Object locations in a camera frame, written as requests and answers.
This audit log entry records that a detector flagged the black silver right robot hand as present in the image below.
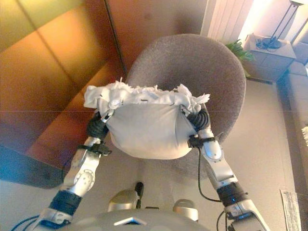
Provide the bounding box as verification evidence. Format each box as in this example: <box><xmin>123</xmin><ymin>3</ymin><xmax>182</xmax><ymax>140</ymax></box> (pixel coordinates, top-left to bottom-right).
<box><xmin>181</xmin><ymin>107</ymin><xmax>212</xmax><ymax>133</ymax></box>

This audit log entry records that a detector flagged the grey round armchair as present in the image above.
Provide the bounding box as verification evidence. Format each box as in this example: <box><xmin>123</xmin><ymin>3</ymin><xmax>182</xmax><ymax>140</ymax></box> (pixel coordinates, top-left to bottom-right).
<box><xmin>126</xmin><ymin>33</ymin><xmax>246</xmax><ymax>182</ymax></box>

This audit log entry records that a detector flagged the green potted plant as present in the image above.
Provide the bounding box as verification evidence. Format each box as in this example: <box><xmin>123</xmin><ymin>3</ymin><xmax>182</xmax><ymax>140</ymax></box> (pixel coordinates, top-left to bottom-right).
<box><xmin>225</xmin><ymin>39</ymin><xmax>256</xmax><ymax>62</ymax></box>

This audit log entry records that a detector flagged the grey side cabinet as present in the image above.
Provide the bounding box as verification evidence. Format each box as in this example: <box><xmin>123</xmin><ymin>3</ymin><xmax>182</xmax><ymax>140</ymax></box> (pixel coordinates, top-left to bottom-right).
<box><xmin>242</xmin><ymin>33</ymin><xmax>297</xmax><ymax>81</ymax></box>

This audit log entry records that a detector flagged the silver right robot leg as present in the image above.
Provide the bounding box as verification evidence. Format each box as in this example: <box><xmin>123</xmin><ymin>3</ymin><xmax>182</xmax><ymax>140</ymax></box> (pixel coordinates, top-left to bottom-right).
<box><xmin>172</xmin><ymin>199</ymin><xmax>199</xmax><ymax>221</ymax></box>

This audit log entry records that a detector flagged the silver robot leg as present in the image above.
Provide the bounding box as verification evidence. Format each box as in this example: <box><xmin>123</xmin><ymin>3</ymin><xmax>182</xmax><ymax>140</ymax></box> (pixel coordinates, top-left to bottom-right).
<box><xmin>172</xmin><ymin>199</ymin><xmax>199</xmax><ymax>221</ymax></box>
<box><xmin>107</xmin><ymin>189</ymin><xmax>141</xmax><ymax>212</ymax></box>

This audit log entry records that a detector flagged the black left robot foot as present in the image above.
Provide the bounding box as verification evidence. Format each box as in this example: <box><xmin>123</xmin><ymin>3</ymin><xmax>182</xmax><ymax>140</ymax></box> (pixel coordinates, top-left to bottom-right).
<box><xmin>134</xmin><ymin>182</ymin><xmax>144</xmax><ymax>209</ymax></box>

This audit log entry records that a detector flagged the black tripod lamp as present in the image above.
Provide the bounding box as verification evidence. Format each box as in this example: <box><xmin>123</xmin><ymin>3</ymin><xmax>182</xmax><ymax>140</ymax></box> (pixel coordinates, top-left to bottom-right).
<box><xmin>255</xmin><ymin>0</ymin><xmax>308</xmax><ymax>50</ymax></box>

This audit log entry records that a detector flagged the white pleated curtain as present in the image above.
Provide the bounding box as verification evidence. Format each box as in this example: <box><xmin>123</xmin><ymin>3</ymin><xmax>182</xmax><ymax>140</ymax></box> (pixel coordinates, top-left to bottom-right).
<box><xmin>201</xmin><ymin>0</ymin><xmax>255</xmax><ymax>44</ymax></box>

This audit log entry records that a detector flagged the silver left robot leg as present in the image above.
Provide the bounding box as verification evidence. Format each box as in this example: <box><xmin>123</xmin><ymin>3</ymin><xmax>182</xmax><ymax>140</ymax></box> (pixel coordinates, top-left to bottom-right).
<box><xmin>107</xmin><ymin>189</ymin><xmax>141</xmax><ymax>212</ymax></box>

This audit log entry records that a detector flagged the grey patterned mat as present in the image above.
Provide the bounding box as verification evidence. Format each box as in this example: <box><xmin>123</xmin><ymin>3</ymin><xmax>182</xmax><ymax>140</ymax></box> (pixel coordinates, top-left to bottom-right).
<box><xmin>280</xmin><ymin>189</ymin><xmax>308</xmax><ymax>231</ymax></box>

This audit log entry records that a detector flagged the silver robot torso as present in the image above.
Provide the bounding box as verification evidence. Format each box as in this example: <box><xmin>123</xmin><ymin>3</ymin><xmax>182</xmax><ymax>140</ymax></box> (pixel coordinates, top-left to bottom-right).
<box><xmin>67</xmin><ymin>208</ymin><xmax>200</xmax><ymax>231</ymax></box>

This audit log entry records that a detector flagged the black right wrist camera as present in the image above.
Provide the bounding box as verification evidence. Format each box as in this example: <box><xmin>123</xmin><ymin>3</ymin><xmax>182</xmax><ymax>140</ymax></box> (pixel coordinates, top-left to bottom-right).
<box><xmin>187</xmin><ymin>135</ymin><xmax>202</xmax><ymax>148</ymax></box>

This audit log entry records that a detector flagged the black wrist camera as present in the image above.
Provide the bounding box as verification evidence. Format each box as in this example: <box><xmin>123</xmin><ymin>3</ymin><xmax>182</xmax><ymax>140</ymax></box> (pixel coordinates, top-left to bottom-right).
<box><xmin>92</xmin><ymin>141</ymin><xmax>113</xmax><ymax>156</ymax></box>
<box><xmin>187</xmin><ymin>135</ymin><xmax>202</xmax><ymax>148</ymax></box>

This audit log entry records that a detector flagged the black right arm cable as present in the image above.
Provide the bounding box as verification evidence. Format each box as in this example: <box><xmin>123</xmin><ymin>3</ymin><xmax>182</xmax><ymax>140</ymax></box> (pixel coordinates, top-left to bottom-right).
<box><xmin>196</xmin><ymin>146</ymin><xmax>223</xmax><ymax>203</ymax></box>

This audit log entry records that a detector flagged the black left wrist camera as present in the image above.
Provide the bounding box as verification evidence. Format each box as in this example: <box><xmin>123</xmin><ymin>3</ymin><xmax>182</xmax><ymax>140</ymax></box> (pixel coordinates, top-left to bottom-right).
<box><xmin>92</xmin><ymin>141</ymin><xmax>113</xmax><ymax>156</ymax></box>

